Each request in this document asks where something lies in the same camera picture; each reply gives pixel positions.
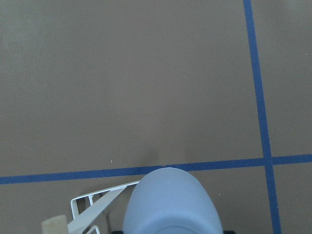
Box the light blue plastic cup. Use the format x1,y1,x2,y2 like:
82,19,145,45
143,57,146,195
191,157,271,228
122,168,223,234

